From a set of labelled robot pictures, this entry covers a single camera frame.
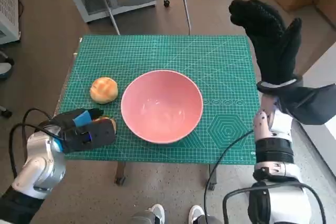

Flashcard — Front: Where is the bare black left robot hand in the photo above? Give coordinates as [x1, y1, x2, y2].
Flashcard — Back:
[52, 108, 103, 130]

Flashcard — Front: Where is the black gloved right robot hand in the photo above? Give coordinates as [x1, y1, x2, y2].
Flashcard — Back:
[228, 0, 302, 85]

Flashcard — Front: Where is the oblong orange toy bread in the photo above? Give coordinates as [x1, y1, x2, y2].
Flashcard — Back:
[93, 115, 118, 133]

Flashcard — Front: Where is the round toy bread bun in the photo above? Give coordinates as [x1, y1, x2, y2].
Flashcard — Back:
[89, 76, 119, 104]

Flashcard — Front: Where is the pink bowl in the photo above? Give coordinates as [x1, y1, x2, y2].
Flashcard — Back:
[120, 70, 204, 145]

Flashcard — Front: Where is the metal table leg with caster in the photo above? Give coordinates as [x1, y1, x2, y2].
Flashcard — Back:
[207, 165, 218, 190]
[114, 162, 126, 185]

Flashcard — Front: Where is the person's shoe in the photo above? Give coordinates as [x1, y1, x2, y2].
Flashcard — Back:
[0, 62, 13, 79]

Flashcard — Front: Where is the green cutting mat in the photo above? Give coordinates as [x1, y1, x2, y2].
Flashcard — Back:
[56, 34, 259, 166]

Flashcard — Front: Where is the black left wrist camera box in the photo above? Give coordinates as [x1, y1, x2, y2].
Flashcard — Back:
[61, 118, 117, 154]

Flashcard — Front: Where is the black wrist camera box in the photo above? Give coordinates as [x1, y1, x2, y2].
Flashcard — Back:
[61, 118, 117, 154]
[278, 82, 336, 125]

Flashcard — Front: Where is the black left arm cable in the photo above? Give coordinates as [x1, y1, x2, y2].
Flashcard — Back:
[9, 108, 65, 179]

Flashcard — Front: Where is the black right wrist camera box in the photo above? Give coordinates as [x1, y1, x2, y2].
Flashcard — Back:
[278, 82, 336, 125]

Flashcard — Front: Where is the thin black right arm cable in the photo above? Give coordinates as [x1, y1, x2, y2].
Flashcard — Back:
[202, 129, 255, 224]

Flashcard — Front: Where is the thick black cable loop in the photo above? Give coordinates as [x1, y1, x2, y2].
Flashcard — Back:
[222, 182, 327, 224]

